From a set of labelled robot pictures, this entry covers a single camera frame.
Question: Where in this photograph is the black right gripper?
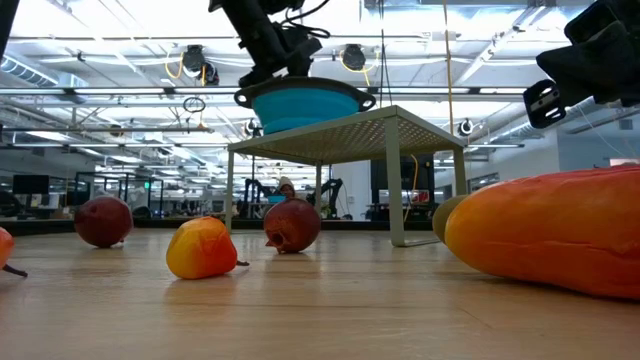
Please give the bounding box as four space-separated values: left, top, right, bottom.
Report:
523 0 640 129

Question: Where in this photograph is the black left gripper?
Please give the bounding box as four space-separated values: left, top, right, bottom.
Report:
238 37 324 89

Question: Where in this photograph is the blue grey collapsible colander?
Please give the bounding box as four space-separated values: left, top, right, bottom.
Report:
233 75 377 136

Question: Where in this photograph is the dark red pomegranate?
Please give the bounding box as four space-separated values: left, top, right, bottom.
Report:
73 195 135 250
263 197 323 255

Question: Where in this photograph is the brown kiwi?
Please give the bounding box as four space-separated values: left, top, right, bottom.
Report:
431 194 471 245

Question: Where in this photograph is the pale green perforated metal rack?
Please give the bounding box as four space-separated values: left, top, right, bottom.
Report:
225 104 469 249

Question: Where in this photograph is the person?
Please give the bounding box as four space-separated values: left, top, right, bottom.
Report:
277 175 297 200

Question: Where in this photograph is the black cabinet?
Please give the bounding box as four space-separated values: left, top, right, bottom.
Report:
369 153 436 222

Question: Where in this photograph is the black monitor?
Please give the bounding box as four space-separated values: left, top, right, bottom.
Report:
12 174 51 196

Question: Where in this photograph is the silver ventilation duct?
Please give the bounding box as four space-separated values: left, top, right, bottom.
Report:
0 52 90 105
492 97 640 146

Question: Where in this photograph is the black aluminium frame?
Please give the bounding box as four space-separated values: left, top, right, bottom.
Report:
0 217 446 237

